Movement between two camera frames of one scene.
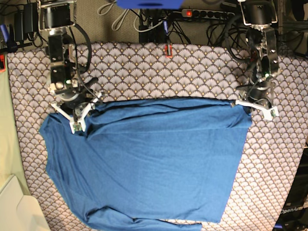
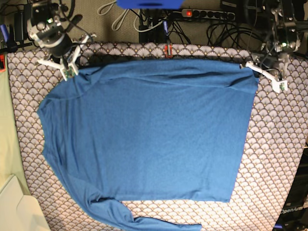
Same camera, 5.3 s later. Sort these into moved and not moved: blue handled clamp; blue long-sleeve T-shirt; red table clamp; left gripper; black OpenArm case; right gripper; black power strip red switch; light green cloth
Moved: left gripper; blue long-sleeve T-shirt; right gripper
Not moved: black power strip red switch; black OpenArm case; blue handled clamp; red table clamp; light green cloth
